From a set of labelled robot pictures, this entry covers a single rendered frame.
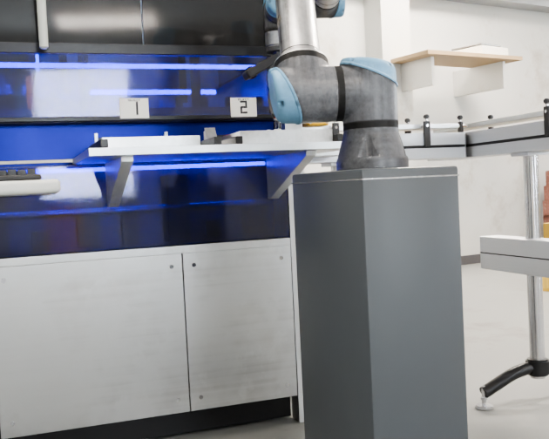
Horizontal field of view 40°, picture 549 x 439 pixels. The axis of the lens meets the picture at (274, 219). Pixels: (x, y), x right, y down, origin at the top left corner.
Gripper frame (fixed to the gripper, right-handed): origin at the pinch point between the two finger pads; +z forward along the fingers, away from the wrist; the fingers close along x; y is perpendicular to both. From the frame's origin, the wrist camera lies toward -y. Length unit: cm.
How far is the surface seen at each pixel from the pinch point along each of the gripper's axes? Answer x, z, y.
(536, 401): 1, 97, 89
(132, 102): 15.6, -6.3, -39.1
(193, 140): -10.1, 7.4, -27.3
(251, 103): 15.9, -5.8, -2.0
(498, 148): 10, 11, 85
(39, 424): 16, 86, -71
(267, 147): -24.0, 10.7, -11.0
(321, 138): -21.5, 8.4, 5.3
